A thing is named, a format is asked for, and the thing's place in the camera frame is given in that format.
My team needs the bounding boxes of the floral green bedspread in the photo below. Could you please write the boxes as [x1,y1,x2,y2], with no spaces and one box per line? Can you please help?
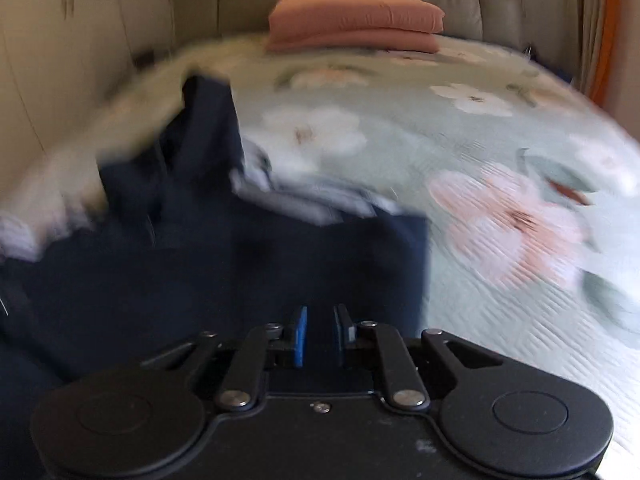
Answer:
[0,35,640,480]

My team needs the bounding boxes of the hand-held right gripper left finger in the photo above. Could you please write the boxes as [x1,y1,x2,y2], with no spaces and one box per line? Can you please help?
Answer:
[141,305,310,411]

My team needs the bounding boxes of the white striped cloth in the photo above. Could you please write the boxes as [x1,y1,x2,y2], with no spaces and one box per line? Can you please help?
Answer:
[229,144,398,227]

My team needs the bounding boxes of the beige curtain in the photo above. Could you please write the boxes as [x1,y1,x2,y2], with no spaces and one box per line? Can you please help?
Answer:
[574,0,610,92]

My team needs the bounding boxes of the orange curtain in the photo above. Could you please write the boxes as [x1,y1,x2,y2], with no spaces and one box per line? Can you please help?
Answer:
[589,0,633,107]

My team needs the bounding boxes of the folded pink blanket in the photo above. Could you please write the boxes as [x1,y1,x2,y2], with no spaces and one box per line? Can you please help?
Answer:
[264,0,447,55]

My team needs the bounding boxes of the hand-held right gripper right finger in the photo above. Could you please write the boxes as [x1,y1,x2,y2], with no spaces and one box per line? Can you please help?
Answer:
[333,303,504,412]

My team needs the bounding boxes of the cream wardrobe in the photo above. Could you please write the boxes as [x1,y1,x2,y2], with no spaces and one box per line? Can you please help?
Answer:
[0,0,177,188]

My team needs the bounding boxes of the navy blue garment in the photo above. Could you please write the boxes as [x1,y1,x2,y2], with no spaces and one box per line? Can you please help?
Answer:
[0,74,432,480]

